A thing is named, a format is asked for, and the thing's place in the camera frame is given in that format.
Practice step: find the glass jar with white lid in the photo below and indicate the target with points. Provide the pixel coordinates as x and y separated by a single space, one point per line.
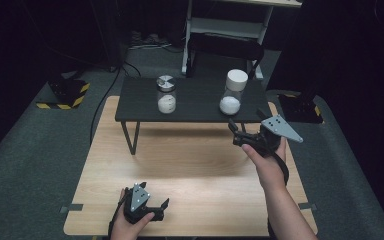
236 80

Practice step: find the white metal rack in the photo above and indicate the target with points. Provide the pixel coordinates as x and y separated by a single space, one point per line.
226 25

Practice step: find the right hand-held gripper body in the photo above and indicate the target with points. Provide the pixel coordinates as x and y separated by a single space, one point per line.
276 128

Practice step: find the black yellow striped stand base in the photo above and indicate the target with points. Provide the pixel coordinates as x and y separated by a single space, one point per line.
300 108
66 93

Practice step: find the grey tape strip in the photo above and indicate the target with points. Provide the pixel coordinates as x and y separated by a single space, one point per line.
307 206
71 208

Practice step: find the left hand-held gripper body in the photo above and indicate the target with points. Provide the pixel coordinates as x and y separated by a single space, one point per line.
139 200

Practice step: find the person's left hand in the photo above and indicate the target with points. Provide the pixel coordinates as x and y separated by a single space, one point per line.
126 228

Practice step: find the glass jar with steel lid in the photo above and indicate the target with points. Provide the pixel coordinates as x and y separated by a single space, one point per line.
166 103

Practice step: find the black low shelf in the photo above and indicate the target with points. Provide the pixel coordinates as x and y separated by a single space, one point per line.
196 100

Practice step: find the person's right hand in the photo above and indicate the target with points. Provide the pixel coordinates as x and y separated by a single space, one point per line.
266 166

